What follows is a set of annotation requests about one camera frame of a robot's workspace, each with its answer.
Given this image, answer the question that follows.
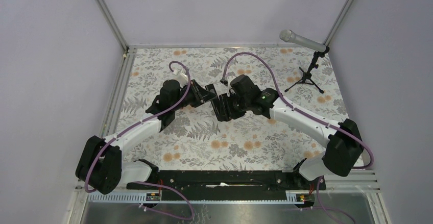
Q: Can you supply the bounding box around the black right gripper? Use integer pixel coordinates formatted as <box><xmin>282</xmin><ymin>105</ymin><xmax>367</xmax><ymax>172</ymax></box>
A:
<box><xmin>219</xmin><ymin>91</ymin><xmax>250</xmax><ymax>122</ymax></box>

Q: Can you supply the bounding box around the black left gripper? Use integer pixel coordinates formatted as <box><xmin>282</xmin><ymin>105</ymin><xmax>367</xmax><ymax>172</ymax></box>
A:
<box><xmin>172</xmin><ymin>80</ymin><xmax>217</xmax><ymax>111</ymax></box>

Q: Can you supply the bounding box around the black remote control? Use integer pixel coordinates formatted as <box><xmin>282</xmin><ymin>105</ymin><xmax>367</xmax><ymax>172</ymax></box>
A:
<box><xmin>205</xmin><ymin>84</ymin><xmax>226</xmax><ymax>122</ymax></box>

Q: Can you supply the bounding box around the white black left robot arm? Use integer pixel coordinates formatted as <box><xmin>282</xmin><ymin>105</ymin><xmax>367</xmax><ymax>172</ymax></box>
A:
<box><xmin>75</xmin><ymin>80</ymin><xmax>217</xmax><ymax>194</ymax></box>

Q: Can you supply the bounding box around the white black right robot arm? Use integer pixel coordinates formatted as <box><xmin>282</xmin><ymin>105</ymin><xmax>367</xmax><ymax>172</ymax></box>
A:
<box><xmin>212</xmin><ymin>74</ymin><xmax>364</xmax><ymax>189</ymax></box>

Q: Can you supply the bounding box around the floral patterned table mat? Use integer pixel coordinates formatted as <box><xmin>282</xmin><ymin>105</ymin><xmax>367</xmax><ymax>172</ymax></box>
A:
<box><xmin>117</xmin><ymin>47</ymin><xmax>348</xmax><ymax>170</ymax></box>

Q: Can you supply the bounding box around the black microphone tripod stand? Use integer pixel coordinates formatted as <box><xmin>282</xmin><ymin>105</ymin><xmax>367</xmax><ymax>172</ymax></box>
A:
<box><xmin>284</xmin><ymin>46</ymin><xmax>330</xmax><ymax>94</ymax></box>

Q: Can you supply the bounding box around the grey microphone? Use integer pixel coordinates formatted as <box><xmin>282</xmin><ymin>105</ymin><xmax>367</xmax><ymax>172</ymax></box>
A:
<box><xmin>279</xmin><ymin>30</ymin><xmax>329</xmax><ymax>53</ymax></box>

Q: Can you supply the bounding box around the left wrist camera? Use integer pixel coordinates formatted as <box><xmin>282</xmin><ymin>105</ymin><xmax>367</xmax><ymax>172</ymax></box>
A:
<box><xmin>176</xmin><ymin>72</ymin><xmax>189</xmax><ymax>87</ymax></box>

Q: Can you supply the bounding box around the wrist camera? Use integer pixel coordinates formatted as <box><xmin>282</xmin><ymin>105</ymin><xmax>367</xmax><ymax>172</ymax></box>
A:
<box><xmin>220</xmin><ymin>77</ymin><xmax>228</xmax><ymax>86</ymax></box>
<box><xmin>176</xmin><ymin>72</ymin><xmax>189</xmax><ymax>87</ymax></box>

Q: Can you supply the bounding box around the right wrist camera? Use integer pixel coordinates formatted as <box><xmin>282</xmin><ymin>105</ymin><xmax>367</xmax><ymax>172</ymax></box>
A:
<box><xmin>220</xmin><ymin>77</ymin><xmax>228</xmax><ymax>86</ymax></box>

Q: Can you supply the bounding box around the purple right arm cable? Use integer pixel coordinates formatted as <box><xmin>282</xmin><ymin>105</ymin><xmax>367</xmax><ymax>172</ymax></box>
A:
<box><xmin>221</xmin><ymin>52</ymin><xmax>374</xmax><ymax>170</ymax></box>

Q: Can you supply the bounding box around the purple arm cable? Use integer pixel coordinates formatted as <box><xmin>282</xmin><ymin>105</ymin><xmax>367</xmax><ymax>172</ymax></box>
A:
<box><xmin>221</xmin><ymin>52</ymin><xmax>374</xmax><ymax>170</ymax></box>
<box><xmin>84</xmin><ymin>61</ymin><xmax>192</xmax><ymax>194</ymax></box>

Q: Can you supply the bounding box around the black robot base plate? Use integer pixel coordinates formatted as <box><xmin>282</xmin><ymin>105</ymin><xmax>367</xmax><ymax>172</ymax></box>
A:
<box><xmin>126</xmin><ymin>170</ymin><xmax>326</xmax><ymax>196</ymax></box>

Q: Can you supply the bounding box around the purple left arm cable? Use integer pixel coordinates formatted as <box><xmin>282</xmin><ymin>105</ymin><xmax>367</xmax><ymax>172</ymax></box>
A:
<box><xmin>84</xmin><ymin>61</ymin><xmax>192</xmax><ymax>194</ymax></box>

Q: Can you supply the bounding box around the white slotted cable duct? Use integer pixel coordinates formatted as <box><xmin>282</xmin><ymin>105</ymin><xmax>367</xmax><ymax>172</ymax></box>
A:
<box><xmin>88</xmin><ymin>191</ymin><xmax>304</xmax><ymax>205</ymax></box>

